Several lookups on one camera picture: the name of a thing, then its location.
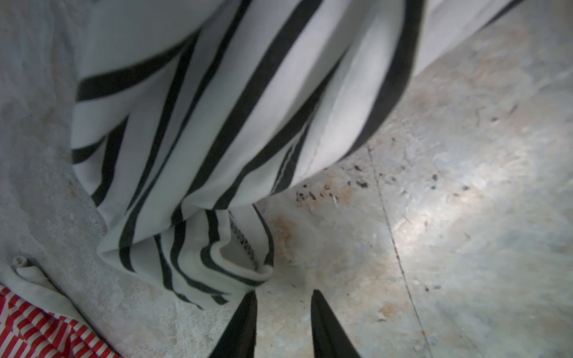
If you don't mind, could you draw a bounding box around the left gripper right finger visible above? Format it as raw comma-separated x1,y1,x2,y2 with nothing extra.
310,289,361,358

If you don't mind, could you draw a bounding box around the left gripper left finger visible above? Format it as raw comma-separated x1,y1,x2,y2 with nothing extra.
209,291,258,358

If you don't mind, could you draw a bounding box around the red white striped tank top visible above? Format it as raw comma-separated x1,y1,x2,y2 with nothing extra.
1,256,119,357

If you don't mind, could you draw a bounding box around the black white striped tank top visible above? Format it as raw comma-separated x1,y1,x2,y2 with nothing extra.
71,0,512,309

